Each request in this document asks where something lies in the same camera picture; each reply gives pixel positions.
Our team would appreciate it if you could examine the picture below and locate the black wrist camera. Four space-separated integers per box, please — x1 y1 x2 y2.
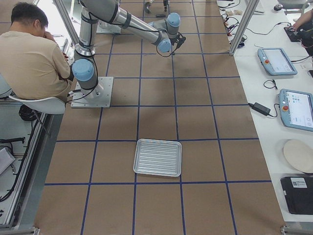
176 32 186 49

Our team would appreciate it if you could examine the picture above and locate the blue teach pendant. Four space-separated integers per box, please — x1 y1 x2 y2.
278 89 313 132
257 47 298 76

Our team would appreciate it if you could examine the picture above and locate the beige round plate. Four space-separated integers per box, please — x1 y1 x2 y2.
283 140 313 174

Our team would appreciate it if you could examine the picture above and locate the seated man in beige shirt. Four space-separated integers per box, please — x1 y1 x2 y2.
0 2 73 102

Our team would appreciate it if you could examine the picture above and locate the white plastic chair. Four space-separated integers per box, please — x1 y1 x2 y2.
8 94 66 136

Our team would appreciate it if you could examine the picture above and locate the black flat box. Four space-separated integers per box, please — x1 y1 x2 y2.
280 177 313 215

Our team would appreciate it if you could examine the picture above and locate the black cable bundle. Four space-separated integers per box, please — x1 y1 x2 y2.
19 104 37 122

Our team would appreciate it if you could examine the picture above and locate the olive brake shoe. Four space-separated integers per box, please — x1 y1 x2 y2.
144 1 152 14

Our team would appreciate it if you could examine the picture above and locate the aluminium frame post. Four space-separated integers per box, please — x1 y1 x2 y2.
229 0 259 55

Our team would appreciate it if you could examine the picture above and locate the near blue teach pendant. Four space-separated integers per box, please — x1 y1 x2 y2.
278 89 313 132

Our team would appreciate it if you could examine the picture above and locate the far blue teach pendant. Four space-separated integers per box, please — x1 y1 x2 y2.
257 47 298 76

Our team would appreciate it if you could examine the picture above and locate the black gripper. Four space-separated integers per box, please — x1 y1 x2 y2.
170 35 179 46
163 0 169 7

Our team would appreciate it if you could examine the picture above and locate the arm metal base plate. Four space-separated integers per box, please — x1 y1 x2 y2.
70 77 113 109
96 20 121 34

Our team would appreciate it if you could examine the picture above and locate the black power adapter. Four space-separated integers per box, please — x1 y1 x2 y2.
248 102 270 116

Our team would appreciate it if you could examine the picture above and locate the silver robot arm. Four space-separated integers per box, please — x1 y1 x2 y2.
71 0 186 103

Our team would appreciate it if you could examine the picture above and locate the ribbed silver metal tray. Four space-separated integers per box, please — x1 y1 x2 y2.
133 139 182 177

